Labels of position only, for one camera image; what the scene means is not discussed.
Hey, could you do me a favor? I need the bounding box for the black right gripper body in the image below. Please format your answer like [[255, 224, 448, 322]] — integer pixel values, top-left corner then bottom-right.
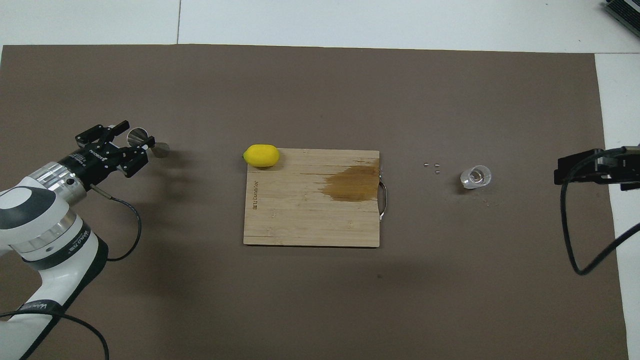
[[600, 145, 640, 192]]

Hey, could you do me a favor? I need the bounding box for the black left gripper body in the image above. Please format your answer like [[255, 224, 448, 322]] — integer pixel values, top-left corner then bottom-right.
[[59, 126, 126, 190]]

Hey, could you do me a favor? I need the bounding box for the steel double jigger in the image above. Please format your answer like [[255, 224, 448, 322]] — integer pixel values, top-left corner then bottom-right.
[[127, 128, 171, 159]]

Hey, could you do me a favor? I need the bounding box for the clear glass cup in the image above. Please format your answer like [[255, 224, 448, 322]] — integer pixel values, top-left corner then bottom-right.
[[460, 164, 492, 190]]

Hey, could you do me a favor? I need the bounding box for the yellow lemon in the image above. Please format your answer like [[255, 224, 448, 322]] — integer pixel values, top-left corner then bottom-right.
[[243, 144, 281, 168]]

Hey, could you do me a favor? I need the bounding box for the brown table mat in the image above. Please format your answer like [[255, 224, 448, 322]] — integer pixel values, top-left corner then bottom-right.
[[0, 44, 630, 360]]

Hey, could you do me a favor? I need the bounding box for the grey ribbed device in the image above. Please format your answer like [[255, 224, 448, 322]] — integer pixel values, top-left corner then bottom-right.
[[602, 0, 640, 38]]

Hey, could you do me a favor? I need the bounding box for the wooden cutting board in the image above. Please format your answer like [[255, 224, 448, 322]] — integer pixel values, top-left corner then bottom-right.
[[243, 149, 388, 248]]

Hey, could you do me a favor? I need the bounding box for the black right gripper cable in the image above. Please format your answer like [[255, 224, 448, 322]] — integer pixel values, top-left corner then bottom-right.
[[560, 150, 640, 276]]

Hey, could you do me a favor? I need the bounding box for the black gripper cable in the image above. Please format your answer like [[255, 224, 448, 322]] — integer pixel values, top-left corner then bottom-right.
[[90, 184, 143, 262], [560, 150, 640, 276]]

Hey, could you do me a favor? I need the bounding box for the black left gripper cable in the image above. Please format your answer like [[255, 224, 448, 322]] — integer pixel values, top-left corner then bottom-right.
[[90, 184, 143, 262]]

